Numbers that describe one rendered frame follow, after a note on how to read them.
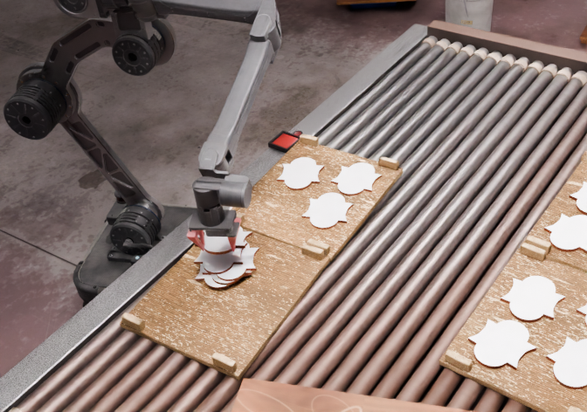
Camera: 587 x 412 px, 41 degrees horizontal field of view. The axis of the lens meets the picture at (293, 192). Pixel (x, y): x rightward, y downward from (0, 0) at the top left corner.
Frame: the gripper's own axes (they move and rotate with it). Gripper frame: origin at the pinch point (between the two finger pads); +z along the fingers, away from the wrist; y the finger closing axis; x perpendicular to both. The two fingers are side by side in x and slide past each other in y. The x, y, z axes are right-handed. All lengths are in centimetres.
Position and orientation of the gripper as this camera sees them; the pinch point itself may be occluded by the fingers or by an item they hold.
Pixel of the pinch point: (218, 247)
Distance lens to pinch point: 186.6
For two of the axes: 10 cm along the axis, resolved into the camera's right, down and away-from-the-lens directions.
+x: 1.3, -6.4, 7.6
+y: 9.9, 0.1, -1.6
